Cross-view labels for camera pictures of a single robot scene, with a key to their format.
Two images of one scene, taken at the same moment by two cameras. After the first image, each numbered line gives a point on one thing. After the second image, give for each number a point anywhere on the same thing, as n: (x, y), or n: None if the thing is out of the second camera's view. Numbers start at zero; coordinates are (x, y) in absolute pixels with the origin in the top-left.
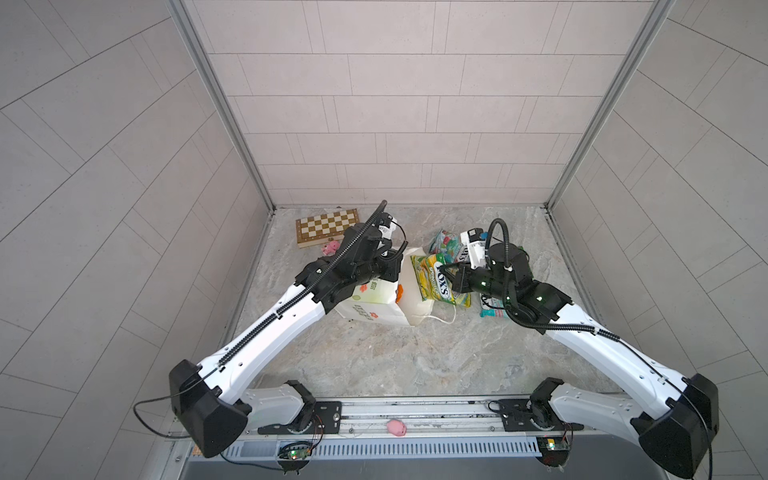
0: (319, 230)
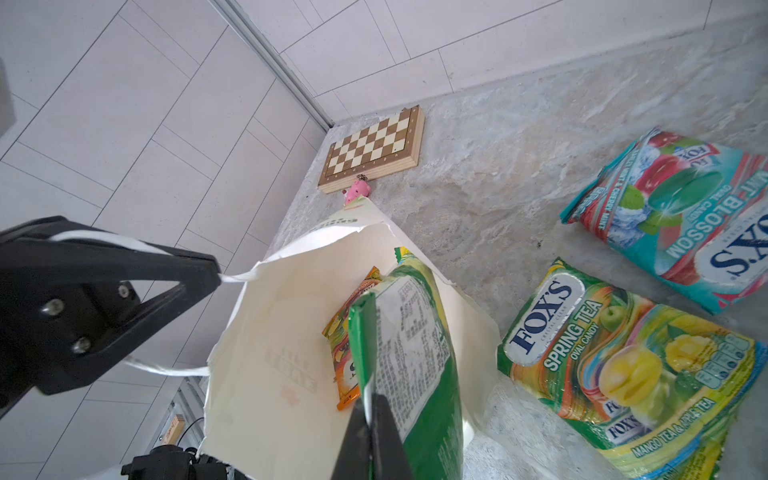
0: (388, 146)
